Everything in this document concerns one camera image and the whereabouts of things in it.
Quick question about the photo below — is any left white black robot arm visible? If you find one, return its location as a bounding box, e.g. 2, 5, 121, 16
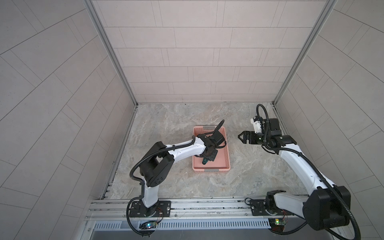
130, 130, 227, 209

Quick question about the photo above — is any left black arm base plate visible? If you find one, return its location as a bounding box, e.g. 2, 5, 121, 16
128, 201, 171, 218

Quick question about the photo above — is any left black corrugated cable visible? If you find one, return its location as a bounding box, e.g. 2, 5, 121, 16
125, 119, 226, 236

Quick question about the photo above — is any right green circuit board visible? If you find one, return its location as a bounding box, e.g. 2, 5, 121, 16
269, 218, 287, 233

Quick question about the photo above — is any pink plastic bin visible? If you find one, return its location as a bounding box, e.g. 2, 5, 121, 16
192, 126, 231, 172

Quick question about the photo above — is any aluminium mounting rail frame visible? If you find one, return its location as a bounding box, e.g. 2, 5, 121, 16
75, 197, 304, 240

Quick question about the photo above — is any right black corrugated cable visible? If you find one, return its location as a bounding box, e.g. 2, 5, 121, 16
255, 103, 361, 240

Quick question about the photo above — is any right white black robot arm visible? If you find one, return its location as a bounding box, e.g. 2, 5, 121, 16
238, 116, 356, 231

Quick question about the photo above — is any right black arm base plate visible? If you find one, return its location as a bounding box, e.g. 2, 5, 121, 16
245, 198, 294, 217

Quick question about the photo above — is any left green circuit board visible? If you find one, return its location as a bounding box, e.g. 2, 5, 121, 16
140, 221, 159, 230

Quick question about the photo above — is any black corrugated cable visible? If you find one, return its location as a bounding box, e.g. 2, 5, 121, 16
255, 103, 361, 240
125, 119, 226, 236

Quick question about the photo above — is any green circuit board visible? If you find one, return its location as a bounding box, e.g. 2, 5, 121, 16
140, 221, 159, 230
269, 218, 287, 233

